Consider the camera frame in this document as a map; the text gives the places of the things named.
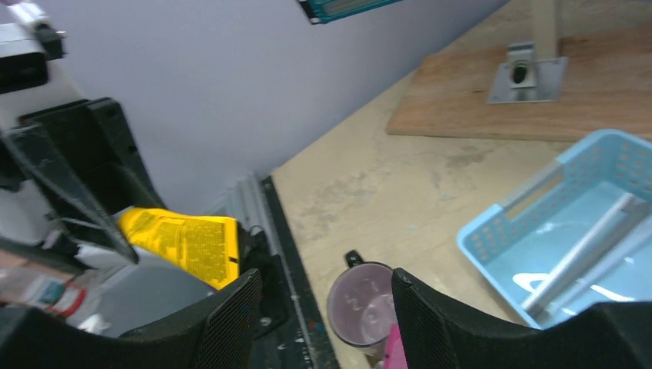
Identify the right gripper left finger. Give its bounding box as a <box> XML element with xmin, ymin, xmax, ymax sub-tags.
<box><xmin>1</xmin><ymin>269</ymin><xmax>262</xmax><ymax>368</ymax></box>

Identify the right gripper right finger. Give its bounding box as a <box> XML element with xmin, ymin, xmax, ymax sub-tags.
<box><xmin>391</xmin><ymin>268</ymin><xmax>651</xmax><ymax>368</ymax></box>

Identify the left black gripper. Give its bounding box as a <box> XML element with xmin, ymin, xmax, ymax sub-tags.
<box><xmin>1</xmin><ymin>98</ymin><xmax>166</xmax><ymax>264</ymax></box>

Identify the purple translucent cup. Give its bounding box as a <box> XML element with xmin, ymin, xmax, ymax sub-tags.
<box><xmin>327</xmin><ymin>250</ymin><xmax>397</xmax><ymax>360</ymax></box>

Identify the yellow toothpaste tube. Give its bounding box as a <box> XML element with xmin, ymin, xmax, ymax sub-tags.
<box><xmin>118</xmin><ymin>208</ymin><xmax>241</xmax><ymax>290</ymax></box>

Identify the light blue plastic basket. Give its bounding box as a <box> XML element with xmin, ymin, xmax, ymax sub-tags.
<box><xmin>457</xmin><ymin>129</ymin><xmax>651</xmax><ymax>329</ymax></box>

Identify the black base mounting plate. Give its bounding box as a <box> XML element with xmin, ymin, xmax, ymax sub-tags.
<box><xmin>249</xmin><ymin>177</ymin><xmax>340</xmax><ymax>368</ymax></box>

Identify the wooden base board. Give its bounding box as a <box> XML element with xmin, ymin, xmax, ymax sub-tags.
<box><xmin>385</xmin><ymin>25</ymin><xmax>652</xmax><ymax>142</ymax></box>

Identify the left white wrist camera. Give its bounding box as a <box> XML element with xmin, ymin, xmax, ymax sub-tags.
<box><xmin>1</xmin><ymin>1</ymin><xmax>83</xmax><ymax>131</ymax></box>

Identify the aluminium frame rail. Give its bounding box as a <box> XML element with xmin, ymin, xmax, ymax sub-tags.
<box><xmin>205</xmin><ymin>172</ymin><xmax>279</xmax><ymax>255</ymax></box>

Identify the metal stand bracket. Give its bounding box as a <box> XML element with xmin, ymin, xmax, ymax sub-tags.
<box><xmin>487</xmin><ymin>0</ymin><xmax>568</xmax><ymax>104</ymax></box>

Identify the grey network switch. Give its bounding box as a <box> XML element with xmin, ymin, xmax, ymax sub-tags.
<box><xmin>297</xmin><ymin>0</ymin><xmax>400</xmax><ymax>25</ymax></box>

